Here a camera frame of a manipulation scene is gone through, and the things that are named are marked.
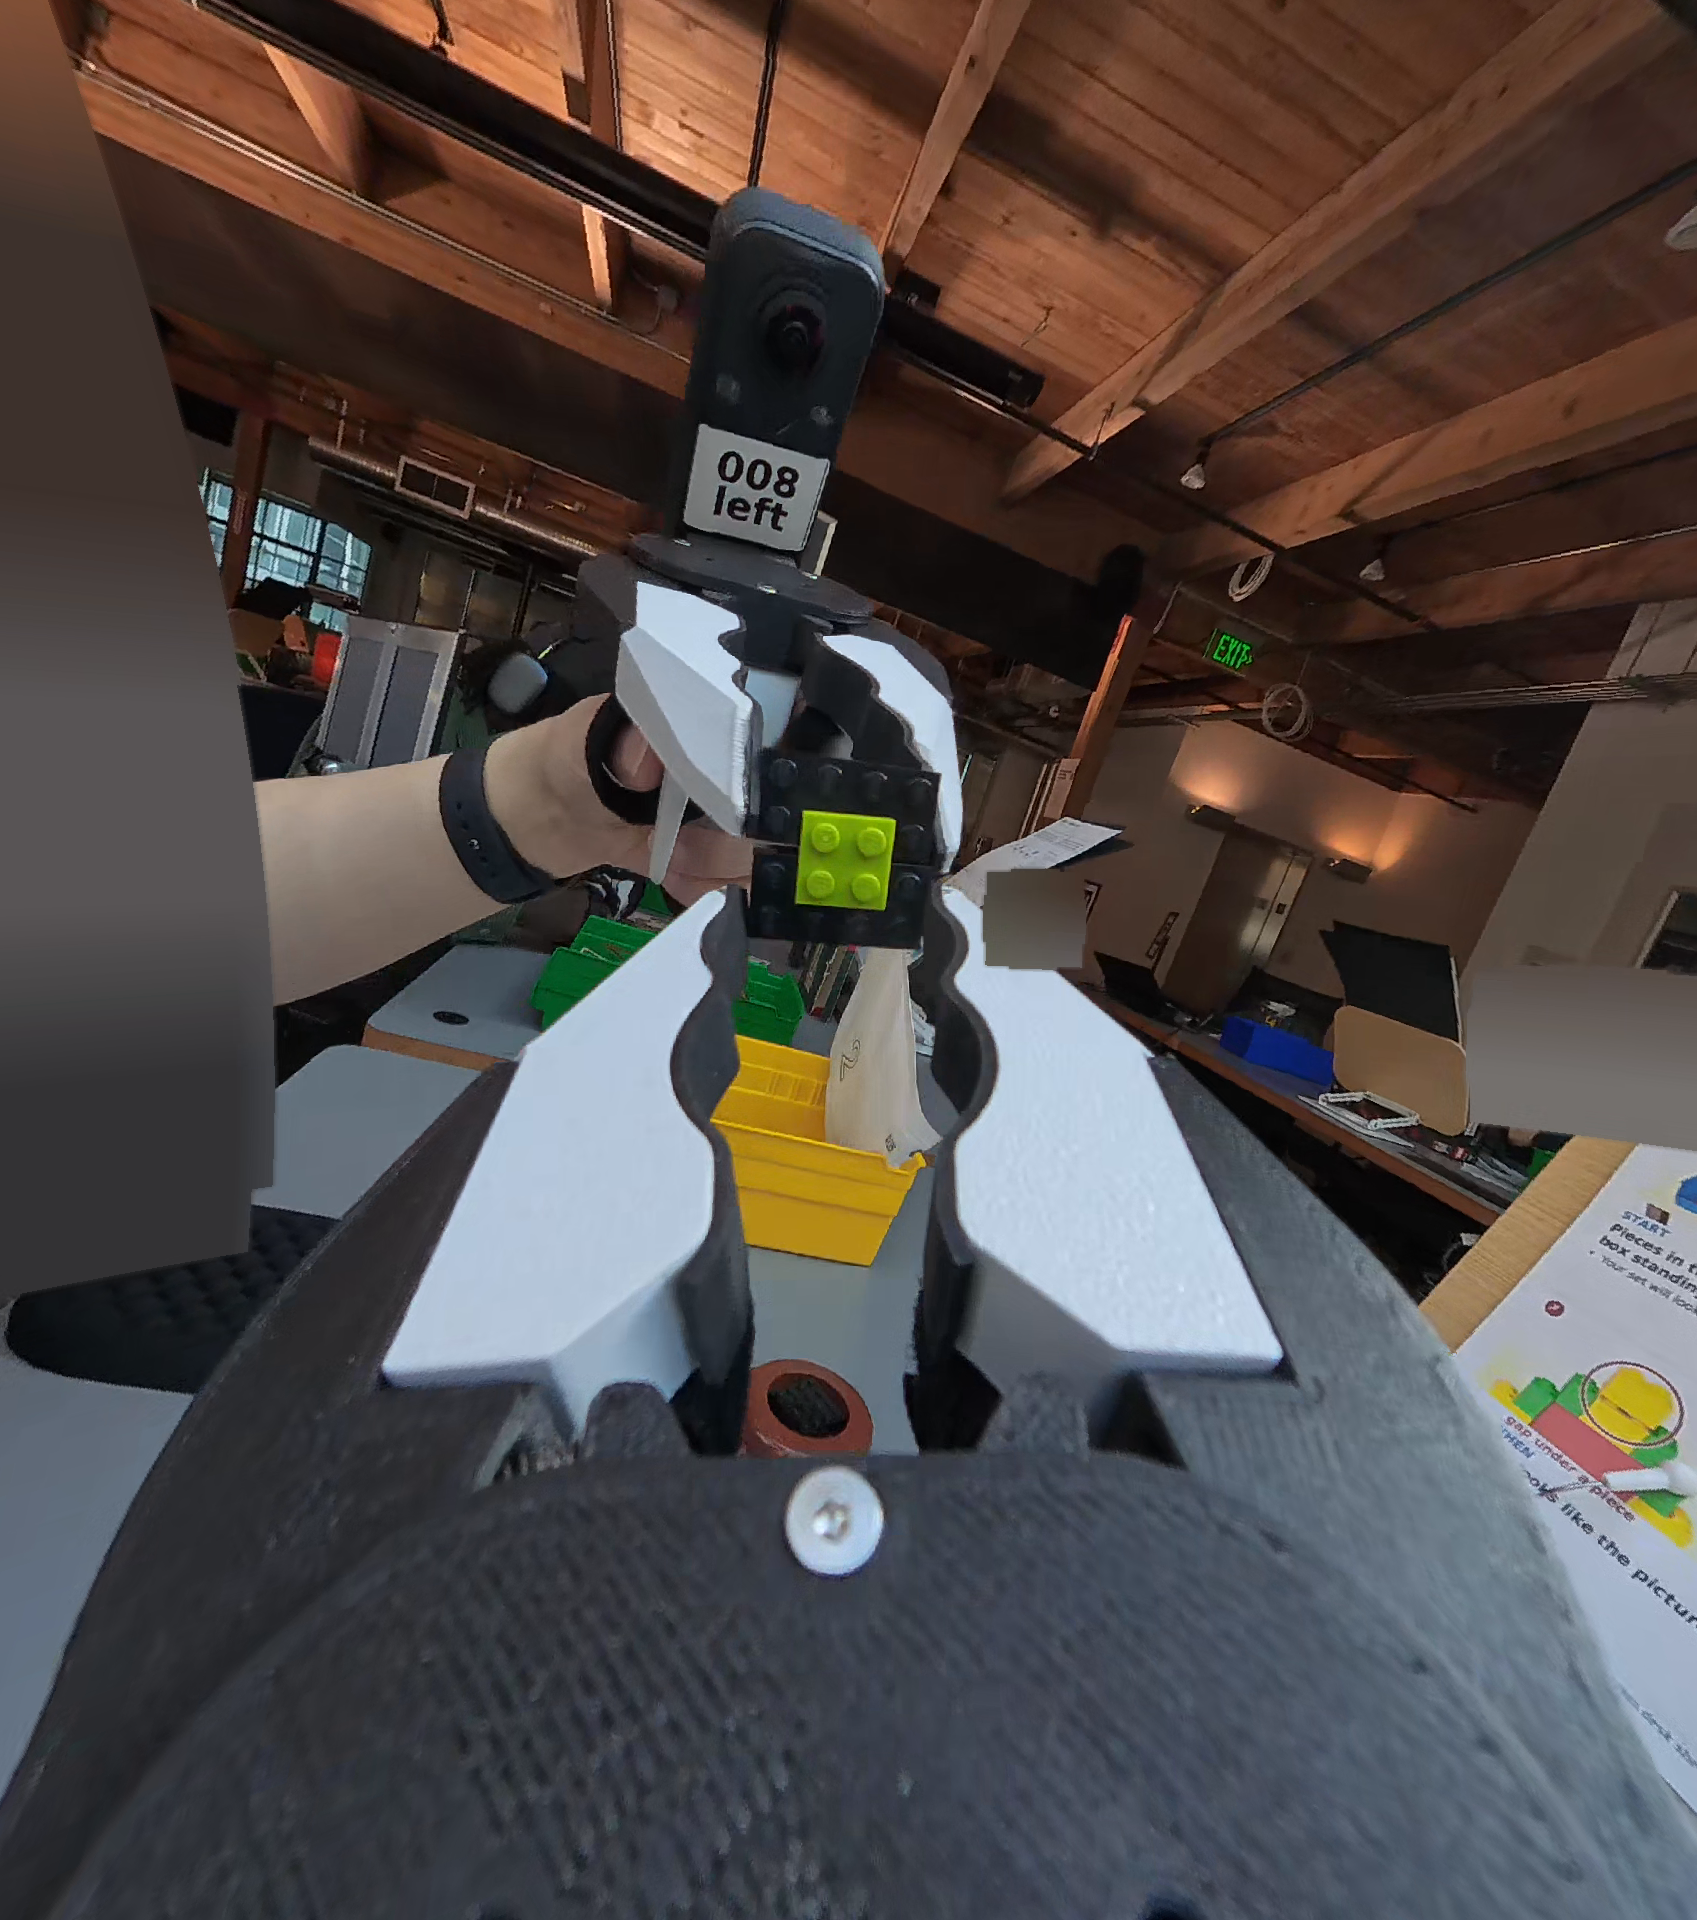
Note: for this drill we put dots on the white paper bag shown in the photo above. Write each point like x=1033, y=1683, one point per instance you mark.
x=879, y=1064

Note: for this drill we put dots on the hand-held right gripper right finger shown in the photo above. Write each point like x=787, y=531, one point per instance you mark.
x=1104, y=1201

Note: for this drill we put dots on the black ceiling track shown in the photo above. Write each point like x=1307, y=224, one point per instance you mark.
x=564, y=159

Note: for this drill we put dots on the blue plastic bin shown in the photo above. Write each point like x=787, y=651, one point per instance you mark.
x=1276, y=1050

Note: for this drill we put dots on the black toy brick plate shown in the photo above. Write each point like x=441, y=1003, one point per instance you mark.
x=849, y=789

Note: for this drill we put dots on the wooden book stand board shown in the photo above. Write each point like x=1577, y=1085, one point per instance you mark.
x=1507, y=1245

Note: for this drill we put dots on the grey desk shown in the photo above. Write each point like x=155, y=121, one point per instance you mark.
x=22, y=1574

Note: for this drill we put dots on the large printed instruction sheet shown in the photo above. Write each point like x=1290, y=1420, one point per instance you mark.
x=1657, y=1574

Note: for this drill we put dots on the brown round toy piece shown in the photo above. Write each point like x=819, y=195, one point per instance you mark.
x=774, y=1418

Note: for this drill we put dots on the green plastic bin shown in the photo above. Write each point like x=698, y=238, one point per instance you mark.
x=594, y=974

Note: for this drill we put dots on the yellow plastic bin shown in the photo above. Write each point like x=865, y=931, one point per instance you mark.
x=804, y=1170

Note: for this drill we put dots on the wooden pillar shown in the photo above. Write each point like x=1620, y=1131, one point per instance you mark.
x=1108, y=712

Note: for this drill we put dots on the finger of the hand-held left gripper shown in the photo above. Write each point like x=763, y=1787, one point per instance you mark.
x=924, y=721
x=684, y=691

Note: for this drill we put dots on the background wooden book stand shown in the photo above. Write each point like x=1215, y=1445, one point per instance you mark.
x=1403, y=1072

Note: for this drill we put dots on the black wristband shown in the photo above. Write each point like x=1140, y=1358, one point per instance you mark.
x=482, y=840

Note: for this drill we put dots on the lime green toy brick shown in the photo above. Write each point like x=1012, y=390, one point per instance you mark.
x=849, y=859

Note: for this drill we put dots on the background instruction sheet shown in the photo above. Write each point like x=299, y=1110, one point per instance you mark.
x=1051, y=848

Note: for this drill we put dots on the green exit sign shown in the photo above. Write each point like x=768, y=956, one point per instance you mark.
x=1231, y=651

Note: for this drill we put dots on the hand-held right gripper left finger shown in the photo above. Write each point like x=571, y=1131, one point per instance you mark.
x=564, y=1185

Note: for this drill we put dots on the person's left hand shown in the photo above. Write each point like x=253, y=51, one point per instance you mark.
x=549, y=794

